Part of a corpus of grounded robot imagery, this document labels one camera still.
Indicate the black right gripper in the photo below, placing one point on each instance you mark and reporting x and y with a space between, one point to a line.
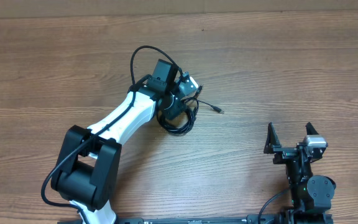
284 153

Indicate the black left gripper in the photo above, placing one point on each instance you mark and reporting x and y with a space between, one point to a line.
179 106

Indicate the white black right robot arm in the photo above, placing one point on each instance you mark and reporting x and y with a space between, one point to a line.
311 194

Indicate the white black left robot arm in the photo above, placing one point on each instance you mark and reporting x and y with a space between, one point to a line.
87 166

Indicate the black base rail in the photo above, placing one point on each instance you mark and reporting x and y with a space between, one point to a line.
250 219

